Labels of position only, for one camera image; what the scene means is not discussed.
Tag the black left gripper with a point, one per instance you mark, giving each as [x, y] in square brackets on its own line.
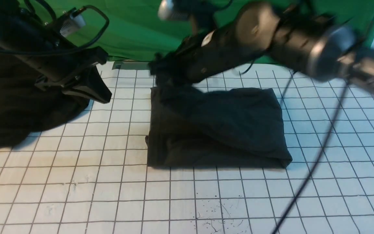
[59, 61]

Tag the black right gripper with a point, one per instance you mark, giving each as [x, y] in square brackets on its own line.
[202, 56]

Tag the dark gray long-sleeve top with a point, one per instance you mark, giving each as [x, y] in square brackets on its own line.
[241, 127]

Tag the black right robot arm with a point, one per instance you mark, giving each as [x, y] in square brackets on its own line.
[314, 45]

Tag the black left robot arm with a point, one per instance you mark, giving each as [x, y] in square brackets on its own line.
[12, 6]

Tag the dark clothes pile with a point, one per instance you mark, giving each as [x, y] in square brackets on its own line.
[24, 108]

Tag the green backdrop cloth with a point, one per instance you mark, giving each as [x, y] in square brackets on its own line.
[135, 32]

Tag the white grid paper mat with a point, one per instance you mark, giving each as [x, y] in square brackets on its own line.
[90, 176]

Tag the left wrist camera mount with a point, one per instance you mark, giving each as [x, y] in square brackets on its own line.
[68, 23]

